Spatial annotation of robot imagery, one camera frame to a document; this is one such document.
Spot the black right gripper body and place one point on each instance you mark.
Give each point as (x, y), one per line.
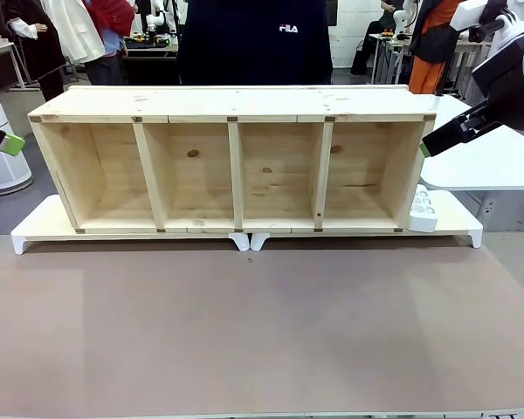
(506, 74)

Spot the small white background robot arm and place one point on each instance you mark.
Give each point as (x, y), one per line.
(401, 17)
(157, 19)

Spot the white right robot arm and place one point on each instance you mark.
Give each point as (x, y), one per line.
(471, 13)

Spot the white air purifier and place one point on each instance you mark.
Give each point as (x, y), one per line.
(0, 170)

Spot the mannequin orange and black clothes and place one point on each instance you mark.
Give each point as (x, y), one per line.
(428, 48)

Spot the wood-top riser white legs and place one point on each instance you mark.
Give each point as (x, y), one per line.
(48, 218)
(454, 218)

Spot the white power strip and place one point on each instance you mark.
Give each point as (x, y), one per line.
(423, 216)

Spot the wooden background desk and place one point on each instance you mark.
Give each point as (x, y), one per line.
(0, 50)

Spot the grey-legged background table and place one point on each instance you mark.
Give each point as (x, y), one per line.
(388, 48)

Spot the mannequin blue shirt dark skirt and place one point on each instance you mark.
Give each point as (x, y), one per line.
(107, 70)

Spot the seated person in black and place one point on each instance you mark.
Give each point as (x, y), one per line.
(364, 48)

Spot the white hanging coat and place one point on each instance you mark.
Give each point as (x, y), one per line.
(78, 30)

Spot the red garment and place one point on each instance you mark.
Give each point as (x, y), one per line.
(113, 15)

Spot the background workbench with tools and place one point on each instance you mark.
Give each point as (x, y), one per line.
(153, 57)

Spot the four-compartment pine wood shelf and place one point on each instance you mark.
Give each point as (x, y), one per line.
(201, 102)

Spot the person in dark FILA sweater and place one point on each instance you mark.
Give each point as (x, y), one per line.
(253, 48)

